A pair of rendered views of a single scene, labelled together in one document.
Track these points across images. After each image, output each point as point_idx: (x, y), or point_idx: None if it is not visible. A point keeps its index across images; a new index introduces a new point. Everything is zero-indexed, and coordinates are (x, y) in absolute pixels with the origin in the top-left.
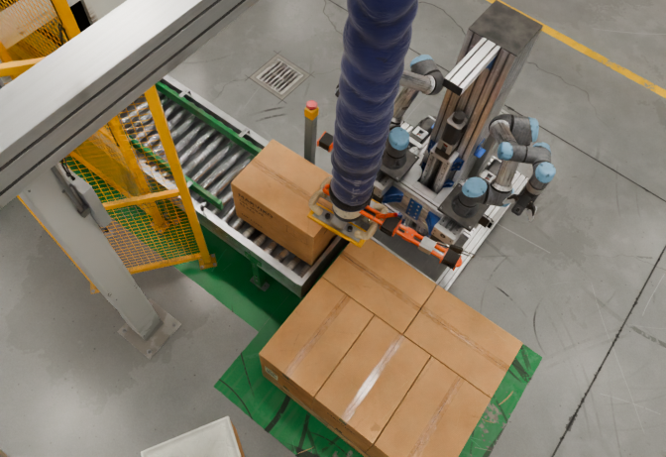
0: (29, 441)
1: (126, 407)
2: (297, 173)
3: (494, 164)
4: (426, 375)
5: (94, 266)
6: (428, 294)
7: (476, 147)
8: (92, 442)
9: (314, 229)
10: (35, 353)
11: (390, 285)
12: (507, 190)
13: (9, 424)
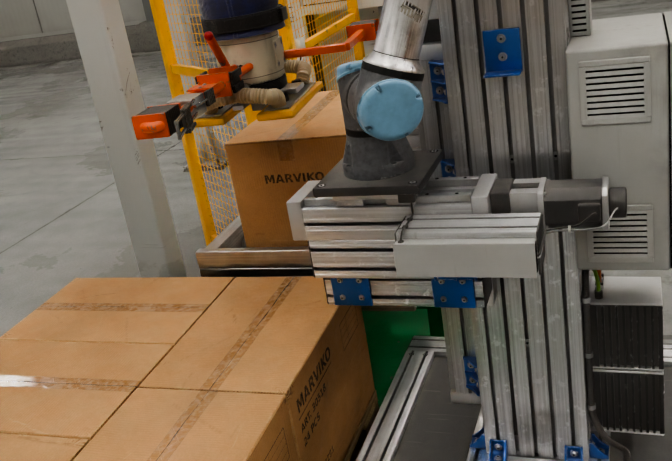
0: (14, 297)
1: None
2: (341, 107)
3: (581, 179)
4: (38, 445)
5: (85, 46)
6: (250, 389)
7: (472, 27)
8: (10, 328)
9: (241, 140)
10: (118, 261)
11: (249, 340)
12: (370, 61)
13: (34, 281)
